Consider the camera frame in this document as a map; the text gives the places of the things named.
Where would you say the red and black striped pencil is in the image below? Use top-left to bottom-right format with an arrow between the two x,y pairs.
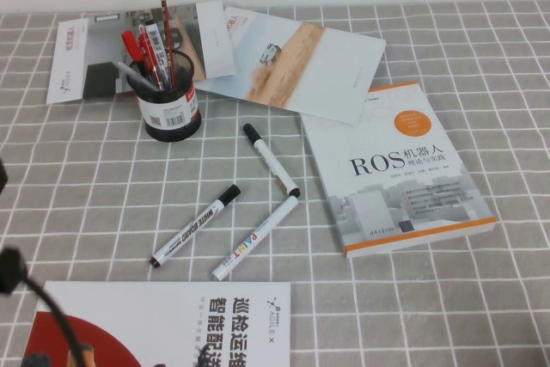
159,0 -> 176,89

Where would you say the black mesh pen holder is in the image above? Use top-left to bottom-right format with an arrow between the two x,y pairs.
125,49 -> 203,143

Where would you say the red barrel pen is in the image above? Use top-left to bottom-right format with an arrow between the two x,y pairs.
137,26 -> 168,91

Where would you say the clear grey pen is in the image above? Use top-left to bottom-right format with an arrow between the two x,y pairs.
112,61 -> 160,92

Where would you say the red pen with red cap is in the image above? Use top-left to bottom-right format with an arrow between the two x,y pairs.
121,30 -> 147,80

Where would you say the slim white marker black cap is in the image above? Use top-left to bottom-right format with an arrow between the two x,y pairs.
241,123 -> 301,199

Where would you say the white paint marker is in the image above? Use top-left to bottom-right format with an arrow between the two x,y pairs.
211,194 -> 300,281

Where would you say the brochure with desert vehicle photo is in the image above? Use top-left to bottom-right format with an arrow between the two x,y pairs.
195,5 -> 387,126

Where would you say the white board marker black cap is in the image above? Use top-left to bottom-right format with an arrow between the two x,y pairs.
149,184 -> 241,268

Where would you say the white and orange ROS book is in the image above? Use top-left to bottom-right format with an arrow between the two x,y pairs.
300,81 -> 496,260

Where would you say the red and white AgileX brochure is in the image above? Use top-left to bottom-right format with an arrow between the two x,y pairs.
19,280 -> 292,367

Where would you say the grey checkered tablecloth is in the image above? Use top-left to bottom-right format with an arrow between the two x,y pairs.
0,0 -> 550,367

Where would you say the brochure with indoor robot photo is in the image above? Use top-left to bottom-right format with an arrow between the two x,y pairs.
46,1 -> 236,105

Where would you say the black camera cable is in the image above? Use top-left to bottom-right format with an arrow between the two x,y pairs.
19,274 -> 86,367

